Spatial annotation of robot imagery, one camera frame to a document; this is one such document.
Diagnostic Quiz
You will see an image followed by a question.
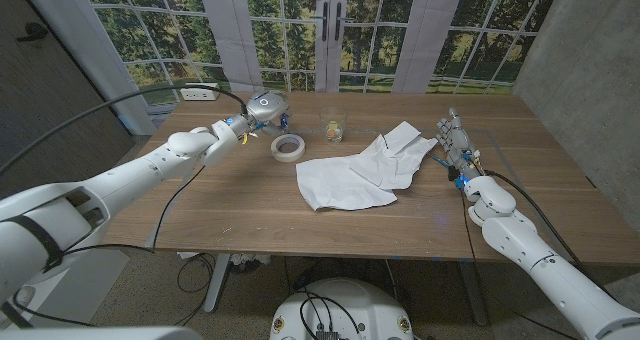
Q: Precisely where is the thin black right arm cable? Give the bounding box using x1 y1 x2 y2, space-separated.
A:
459 187 584 340

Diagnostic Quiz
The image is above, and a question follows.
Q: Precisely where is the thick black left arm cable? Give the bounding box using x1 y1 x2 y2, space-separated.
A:
0 83 250 176

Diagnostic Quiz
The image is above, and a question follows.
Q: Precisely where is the white masking tape roll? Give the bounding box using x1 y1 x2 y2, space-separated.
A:
270 133 307 163

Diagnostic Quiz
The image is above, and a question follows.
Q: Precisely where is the white table leg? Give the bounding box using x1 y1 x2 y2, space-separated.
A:
203 253 232 315

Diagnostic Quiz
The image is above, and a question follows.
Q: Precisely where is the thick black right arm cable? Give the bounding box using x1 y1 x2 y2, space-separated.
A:
485 169 611 296

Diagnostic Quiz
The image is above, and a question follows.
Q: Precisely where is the white cloth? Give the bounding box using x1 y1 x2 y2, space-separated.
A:
349 120 439 191

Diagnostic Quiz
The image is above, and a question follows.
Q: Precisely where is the black torso cable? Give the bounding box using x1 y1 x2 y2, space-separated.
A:
298 289 362 340

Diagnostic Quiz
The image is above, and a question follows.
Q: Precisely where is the printed window backdrop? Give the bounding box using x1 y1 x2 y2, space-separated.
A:
79 0 564 106

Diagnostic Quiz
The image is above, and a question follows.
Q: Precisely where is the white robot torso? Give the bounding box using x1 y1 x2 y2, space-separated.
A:
269 278 415 340

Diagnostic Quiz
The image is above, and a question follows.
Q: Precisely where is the crumpled white rag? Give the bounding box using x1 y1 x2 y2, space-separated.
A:
232 253 271 274

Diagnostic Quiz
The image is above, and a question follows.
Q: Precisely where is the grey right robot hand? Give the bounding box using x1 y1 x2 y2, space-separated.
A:
435 107 482 181

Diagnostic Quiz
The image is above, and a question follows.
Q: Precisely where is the grey table leg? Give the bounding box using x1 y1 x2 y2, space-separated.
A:
458 260 490 327

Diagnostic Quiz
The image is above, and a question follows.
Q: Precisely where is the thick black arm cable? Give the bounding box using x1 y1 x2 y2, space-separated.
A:
0 83 250 176
485 169 611 296

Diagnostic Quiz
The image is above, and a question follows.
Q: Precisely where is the white socket box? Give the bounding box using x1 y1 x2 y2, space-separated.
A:
179 82 222 102

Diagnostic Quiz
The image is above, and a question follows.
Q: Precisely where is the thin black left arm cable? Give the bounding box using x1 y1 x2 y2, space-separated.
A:
12 165 206 329

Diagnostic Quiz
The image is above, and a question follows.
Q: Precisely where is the clear drinking glass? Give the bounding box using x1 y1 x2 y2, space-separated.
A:
319 106 349 144

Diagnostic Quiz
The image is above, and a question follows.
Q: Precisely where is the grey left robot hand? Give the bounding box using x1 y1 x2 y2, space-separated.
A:
244 90 292 137

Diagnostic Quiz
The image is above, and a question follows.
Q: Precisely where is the white floor platform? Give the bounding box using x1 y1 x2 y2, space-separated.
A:
29 249 132 326

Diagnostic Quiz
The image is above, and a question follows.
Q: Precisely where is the dark wooden door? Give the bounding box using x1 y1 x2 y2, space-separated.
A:
0 0 136 201

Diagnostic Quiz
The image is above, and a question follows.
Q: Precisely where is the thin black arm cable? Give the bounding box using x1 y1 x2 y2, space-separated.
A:
459 187 584 340
12 165 206 329

